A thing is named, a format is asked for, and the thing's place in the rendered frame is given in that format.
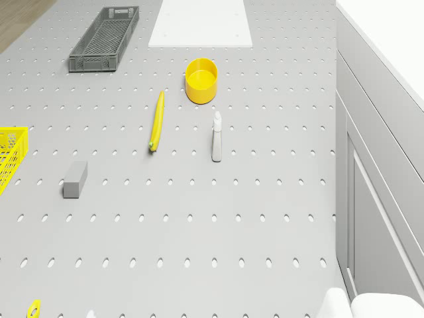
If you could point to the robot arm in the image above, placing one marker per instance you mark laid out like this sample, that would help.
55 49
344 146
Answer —
381 306

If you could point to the small white bottle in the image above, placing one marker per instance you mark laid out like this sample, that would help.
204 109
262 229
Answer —
216 145

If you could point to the banana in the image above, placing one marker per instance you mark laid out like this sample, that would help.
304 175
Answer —
157 126

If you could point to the yellow bowl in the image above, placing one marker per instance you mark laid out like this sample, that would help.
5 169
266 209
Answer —
200 92

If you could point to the white board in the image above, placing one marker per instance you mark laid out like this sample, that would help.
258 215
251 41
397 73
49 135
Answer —
198 23

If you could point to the grey cube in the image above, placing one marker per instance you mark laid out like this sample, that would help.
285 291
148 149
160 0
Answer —
74 185

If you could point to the dark grey basket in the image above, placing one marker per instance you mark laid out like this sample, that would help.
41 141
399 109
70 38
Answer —
92 64

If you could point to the white cabinet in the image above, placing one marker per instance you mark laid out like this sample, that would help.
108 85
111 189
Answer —
371 165

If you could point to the yellow basket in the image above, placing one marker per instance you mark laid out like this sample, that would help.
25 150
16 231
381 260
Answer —
13 139

